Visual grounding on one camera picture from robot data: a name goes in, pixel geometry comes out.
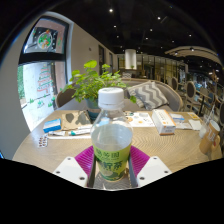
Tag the pill blister pack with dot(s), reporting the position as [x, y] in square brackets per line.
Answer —
[42, 141]

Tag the green potted plant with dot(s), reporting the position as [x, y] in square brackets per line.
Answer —
[90, 83]

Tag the white ointment tube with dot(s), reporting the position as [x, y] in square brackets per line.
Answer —
[80, 132]

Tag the white napkin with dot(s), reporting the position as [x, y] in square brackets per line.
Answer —
[195, 125]

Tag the small blue box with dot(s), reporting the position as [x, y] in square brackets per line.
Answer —
[52, 125]

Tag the yellow square card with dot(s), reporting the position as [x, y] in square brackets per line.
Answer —
[193, 115]

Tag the clear green-labelled drink bottle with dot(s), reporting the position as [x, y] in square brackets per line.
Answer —
[111, 140]

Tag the curved grey sofa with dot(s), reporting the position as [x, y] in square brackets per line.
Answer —
[173, 96]

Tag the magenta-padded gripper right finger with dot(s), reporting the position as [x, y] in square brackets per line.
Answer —
[153, 170]

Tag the white printed leaflet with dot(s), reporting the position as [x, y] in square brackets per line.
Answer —
[141, 120]

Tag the white round column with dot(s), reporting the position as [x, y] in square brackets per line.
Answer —
[130, 59]

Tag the clear plastic cup with straw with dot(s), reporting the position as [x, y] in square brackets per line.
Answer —
[204, 125]

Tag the grey chevron cushion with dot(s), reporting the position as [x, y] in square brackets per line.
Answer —
[150, 95]

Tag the group of dining chairs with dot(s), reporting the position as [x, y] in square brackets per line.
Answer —
[190, 90]

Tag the group of ceiling lights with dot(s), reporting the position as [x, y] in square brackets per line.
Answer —
[110, 10]

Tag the blue and white card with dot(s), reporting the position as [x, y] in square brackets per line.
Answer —
[177, 118]

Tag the colourful window picture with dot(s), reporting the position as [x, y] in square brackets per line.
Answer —
[45, 38]

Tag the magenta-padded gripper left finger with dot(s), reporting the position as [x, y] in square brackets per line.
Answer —
[70, 170]

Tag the white and orange box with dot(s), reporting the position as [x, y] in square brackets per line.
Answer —
[163, 121]

